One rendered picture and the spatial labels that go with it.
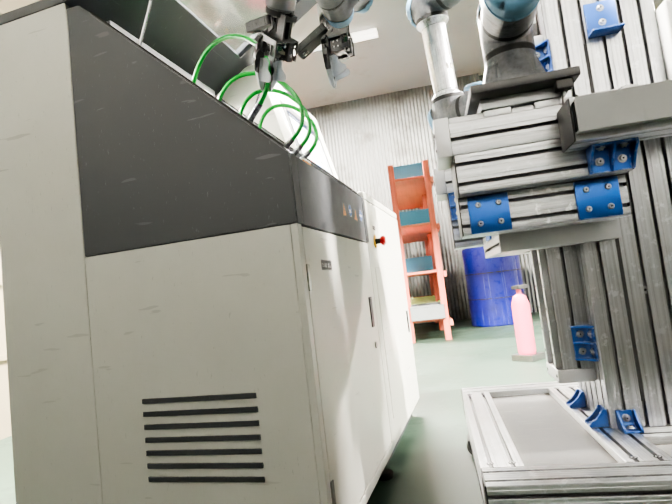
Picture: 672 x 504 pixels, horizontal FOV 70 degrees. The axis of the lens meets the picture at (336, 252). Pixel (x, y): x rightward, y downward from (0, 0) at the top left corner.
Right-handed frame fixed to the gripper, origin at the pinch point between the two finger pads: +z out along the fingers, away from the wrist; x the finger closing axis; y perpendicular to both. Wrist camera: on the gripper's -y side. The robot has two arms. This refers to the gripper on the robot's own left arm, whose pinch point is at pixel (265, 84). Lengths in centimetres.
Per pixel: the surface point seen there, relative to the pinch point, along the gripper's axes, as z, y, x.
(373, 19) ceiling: 56, -292, 346
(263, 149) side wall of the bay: 2.8, 28.5, -19.2
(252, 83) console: 20, -49, 29
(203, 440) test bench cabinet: 58, 56, -46
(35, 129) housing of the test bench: 20, -28, -52
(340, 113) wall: 226, -411, 447
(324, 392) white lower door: 42, 68, -24
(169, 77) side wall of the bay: -2.5, -1.7, -27.0
